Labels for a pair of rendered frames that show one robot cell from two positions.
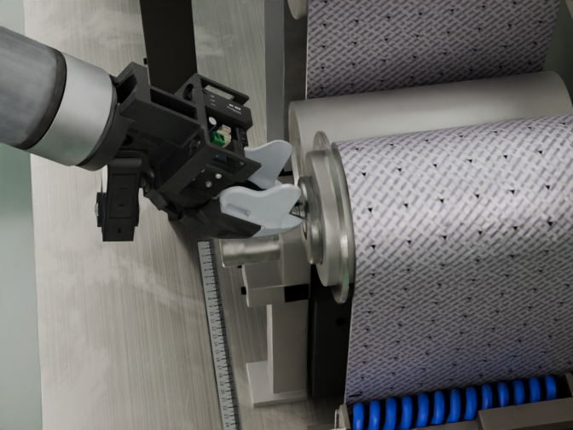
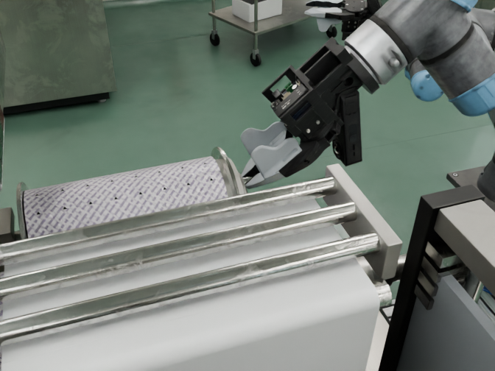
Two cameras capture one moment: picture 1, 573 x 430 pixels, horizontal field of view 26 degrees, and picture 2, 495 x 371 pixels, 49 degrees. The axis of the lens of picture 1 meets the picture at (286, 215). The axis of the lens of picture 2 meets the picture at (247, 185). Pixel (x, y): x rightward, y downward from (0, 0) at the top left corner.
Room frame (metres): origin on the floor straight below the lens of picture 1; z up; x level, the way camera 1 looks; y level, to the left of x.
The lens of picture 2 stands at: (1.19, -0.10, 1.71)
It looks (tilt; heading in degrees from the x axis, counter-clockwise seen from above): 37 degrees down; 171
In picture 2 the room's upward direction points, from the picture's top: straight up
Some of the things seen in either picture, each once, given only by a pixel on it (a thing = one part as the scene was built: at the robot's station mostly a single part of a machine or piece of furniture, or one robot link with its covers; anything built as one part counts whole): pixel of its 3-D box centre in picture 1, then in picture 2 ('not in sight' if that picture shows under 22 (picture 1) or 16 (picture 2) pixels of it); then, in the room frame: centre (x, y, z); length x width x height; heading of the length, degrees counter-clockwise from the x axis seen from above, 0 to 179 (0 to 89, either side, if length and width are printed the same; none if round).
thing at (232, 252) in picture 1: (231, 244); not in sight; (0.64, 0.05, 1.18); 0.04 x 0.02 x 0.04; 9
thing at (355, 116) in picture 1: (428, 148); not in sight; (0.75, -0.14, 1.17); 0.26 x 0.12 x 0.12; 99
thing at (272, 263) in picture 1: (273, 311); not in sight; (0.64, 0.01, 1.05); 0.06 x 0.05 x 0.31; 99
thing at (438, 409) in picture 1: (458, 406); not in sight; (0.55, -0.17, 1.03); 0.21 x 0.04 x 0.03; 99
